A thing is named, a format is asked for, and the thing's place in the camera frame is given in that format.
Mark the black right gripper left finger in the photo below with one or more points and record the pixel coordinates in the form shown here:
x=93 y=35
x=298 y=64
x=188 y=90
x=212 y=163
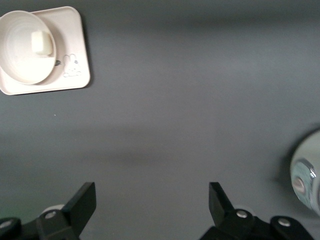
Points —
x=75 y=207

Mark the round cream plate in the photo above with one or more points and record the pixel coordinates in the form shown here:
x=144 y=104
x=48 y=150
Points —
x=20 y=60

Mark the cream tray with rabbit print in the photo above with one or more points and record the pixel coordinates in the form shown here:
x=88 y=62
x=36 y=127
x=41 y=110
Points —
x=72 y=37

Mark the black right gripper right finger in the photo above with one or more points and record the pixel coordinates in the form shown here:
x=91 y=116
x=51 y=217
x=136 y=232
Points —
x=225 y=217

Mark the white steamed bun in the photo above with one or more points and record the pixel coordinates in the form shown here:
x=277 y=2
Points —
x=41 y=42

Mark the pale green electric pot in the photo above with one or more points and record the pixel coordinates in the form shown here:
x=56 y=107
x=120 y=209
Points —
x=307 y=175

